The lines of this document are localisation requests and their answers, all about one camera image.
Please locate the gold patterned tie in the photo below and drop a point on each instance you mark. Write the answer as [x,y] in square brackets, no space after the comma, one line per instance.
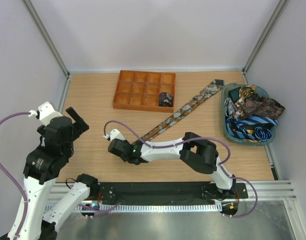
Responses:
[245,92]

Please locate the orange compartment tray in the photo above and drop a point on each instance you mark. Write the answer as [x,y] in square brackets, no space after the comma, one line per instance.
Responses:
[139,90]

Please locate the teal plastic basket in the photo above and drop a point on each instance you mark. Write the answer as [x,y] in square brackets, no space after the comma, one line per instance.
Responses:
[256,96]

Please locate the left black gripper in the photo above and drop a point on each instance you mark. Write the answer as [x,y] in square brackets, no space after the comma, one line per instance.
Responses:
[82,125]

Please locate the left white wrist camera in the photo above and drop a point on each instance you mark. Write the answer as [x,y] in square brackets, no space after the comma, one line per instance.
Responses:
[45,113]

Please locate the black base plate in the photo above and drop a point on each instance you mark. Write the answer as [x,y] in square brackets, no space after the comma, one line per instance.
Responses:
[167,193]

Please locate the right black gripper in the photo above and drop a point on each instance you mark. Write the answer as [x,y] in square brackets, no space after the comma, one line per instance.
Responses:
[125,142]

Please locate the dark brown paisley tie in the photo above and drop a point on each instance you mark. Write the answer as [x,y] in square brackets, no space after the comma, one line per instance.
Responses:
[265,107]

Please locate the dark green tie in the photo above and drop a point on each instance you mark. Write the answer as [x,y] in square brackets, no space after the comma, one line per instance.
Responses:
[234,94]

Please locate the aluminium frame rail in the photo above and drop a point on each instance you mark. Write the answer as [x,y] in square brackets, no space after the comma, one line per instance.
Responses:
[275,190]

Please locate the rolled dark floral tie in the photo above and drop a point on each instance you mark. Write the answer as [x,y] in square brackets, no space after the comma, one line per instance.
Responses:
[165,99]

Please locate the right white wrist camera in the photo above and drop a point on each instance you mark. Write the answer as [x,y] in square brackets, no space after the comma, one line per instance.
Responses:
[114,134]

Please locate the blue striped tie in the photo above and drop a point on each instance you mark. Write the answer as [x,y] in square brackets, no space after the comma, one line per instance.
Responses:
[253,128]

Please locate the brown floral tie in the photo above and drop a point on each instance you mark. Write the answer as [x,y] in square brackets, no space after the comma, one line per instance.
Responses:
[207,92]

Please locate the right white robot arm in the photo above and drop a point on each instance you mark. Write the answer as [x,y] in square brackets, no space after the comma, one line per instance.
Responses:
[199,153]

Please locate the white slotted cable duct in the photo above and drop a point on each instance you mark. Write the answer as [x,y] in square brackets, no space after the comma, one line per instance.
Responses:
[89,207]

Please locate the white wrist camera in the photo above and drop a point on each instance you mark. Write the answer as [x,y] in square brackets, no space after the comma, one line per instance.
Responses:
[45,113]
[114,134]

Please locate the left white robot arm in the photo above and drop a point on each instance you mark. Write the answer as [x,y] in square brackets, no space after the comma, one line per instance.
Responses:
[42,167]

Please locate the grey patterned tie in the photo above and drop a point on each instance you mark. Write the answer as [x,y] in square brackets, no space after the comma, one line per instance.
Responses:
[231,110]

